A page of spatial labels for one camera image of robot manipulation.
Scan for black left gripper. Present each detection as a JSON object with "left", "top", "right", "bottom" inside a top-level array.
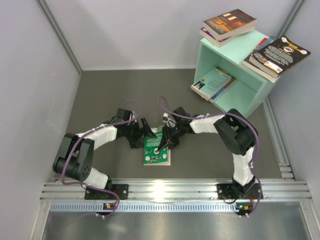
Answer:
[{"left": 123, "top": 117, "right": 156, "bottom": 148}]

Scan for black back cover book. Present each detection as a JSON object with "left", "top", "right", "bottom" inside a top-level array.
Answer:
[{"left": 249, "top": 35, "right": 311, "bottom": 77}]

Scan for green back cover book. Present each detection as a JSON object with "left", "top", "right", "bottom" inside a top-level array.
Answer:
[{"left": 143, "top": 124, "right": 171, "bottom": 166}]

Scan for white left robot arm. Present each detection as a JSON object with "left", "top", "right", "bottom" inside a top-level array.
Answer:
[{"left": 52, "top": 108, "right": 156, "bottom": 199}]

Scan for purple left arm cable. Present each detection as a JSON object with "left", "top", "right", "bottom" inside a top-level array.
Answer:
[{"left": 60, "top": 100, "right": 143, "bottom": 218}]

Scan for right aluminium frame post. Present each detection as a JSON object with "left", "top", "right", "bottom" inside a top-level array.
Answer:
[{"left": 277, "top": 0, "right": 306, "bottom": 38}]

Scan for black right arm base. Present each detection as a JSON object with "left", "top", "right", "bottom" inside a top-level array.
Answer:
[{"left": 216, "top": 183, "right": 261, "bottom": 201}]

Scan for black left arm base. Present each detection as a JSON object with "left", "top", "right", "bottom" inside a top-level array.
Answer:
[{"left": 84, "top": 183, "right": 130, "bottom": 201}]

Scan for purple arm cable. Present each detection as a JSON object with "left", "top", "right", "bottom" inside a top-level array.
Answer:
[
  {"left": 157, "top": 96, "right": 262, "bottom": 218},
  {"left": 60, "top": 100, "right": 143, "bottom": 218}
]

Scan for red Treehouse book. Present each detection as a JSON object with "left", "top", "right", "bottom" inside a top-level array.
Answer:
[{"left": 252, "top": 37, "right": 269, "bottom": 53}]

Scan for yellow blue cover book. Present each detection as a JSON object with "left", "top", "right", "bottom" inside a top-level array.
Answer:
[{"left": 190, "top": 66, "right": 235, "bottom": 101}]

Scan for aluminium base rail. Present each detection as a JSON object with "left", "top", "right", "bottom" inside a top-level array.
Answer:
[{"left": 40, "top": 179, "right": 312, "bottom": 213}]

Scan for blue starry night book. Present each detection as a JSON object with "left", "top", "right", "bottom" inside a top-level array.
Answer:
[{"left": 241, "top": 36, "right": 282, "bottom": 83}]

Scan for mint green cube shelf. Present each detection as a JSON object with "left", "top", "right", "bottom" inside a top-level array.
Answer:
[{"left": 193, "top": 30, "right": 275, "bottom": 117}]

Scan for aluminium corner frame post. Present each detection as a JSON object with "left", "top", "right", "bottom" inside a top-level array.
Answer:
[{"left": 36, "top": 0, "right": 83, "bottom": 75}]

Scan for Edward Tulane dark book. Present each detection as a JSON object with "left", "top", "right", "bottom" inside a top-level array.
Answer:
[{"left": 202, "top": 9, "right": 258, "bottom": 41}]

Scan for purple Roald Dahl book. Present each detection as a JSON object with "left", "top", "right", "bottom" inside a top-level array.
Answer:
[{"left": 199, "top": 27, "right": 233, "bottom": 48}]

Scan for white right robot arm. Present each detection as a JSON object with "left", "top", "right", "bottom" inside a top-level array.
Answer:
[{"left": 157, "top": 106, "right": 258, "bottom": 199}]

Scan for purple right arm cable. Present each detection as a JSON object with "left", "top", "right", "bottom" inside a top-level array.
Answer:
[{"left": 157, "top": 96, "right": 262, "bottom": 218}]

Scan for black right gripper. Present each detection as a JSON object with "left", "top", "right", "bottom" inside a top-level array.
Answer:
[{"left": 159, "top": 123, "right": 186, "bottom": 153}]

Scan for orange blue sunset book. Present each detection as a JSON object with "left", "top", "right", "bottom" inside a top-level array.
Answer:
[{"left": 209, "top": 77, "right": 236, "bottom": 103}]

